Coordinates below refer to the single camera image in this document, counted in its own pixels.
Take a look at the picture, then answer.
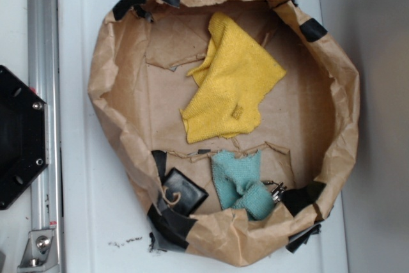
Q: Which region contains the black rectangular block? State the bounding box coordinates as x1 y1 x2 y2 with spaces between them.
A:
162 168 208 216

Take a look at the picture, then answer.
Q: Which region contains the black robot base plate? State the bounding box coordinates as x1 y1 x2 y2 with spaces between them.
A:
0 65 48 210

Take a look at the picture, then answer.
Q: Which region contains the small metal clip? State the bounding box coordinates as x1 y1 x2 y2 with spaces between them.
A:
262 180 287 204

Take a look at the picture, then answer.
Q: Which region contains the yellow cloth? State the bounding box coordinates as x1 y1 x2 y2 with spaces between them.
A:
181 12 286 144

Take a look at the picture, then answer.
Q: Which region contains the aluminium extrusion rail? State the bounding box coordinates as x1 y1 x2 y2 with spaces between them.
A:
27 0 66 272

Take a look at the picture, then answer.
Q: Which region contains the metal corner bracket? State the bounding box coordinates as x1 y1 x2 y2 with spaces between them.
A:
17 230 60 272

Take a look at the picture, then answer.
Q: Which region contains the brown paper bag bin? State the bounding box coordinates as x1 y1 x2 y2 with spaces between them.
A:
88 0 360 267

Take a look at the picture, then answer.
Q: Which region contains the teal cloth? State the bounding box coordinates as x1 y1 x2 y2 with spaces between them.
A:
212 150 275 221

